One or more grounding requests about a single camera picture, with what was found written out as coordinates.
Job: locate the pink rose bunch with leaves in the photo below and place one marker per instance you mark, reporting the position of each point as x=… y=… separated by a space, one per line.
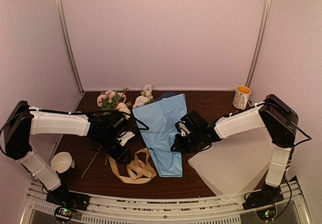
x=112 y=101

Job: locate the aluminium corner post right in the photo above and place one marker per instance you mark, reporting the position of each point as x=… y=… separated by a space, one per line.
x=266 y=11

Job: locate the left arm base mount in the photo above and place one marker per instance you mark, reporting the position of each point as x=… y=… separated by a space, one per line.
x=68 y=203

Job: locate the aluminium corner post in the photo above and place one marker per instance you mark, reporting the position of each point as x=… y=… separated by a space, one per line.
x=67 y=45
x=266 y=11

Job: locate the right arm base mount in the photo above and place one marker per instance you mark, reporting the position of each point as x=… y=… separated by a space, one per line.
x=264 y=202

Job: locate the blue wrapping paper sheet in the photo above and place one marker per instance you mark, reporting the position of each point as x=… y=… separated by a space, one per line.
x=161 y=117

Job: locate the beige ribbon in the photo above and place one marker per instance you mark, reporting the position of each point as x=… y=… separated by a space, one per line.
x=139 y=172

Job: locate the aluminium corner post left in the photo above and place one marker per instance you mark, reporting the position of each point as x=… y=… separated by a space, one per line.
x=67 y=45

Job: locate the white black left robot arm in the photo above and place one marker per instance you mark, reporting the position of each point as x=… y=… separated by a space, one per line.
x=25 y=121

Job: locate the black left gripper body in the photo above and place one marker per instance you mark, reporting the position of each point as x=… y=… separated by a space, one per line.
x=107 y=143

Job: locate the aluminium front rail frame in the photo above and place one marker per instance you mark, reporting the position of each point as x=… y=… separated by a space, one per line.
x=106 y=209

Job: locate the white floral mug yellow inside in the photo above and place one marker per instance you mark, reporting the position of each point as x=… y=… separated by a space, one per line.
x=241 y=97

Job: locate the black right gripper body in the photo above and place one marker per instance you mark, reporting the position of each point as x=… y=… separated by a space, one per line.
x=189 y=144

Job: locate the white fake flower long stem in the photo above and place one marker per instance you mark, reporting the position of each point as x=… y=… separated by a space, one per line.
x=145 y=97

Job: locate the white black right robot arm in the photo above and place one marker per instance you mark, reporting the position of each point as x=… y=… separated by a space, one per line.
x=272 y=114

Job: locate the white translucent paper sheet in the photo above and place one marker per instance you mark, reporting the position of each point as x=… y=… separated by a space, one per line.
x=234 y=166

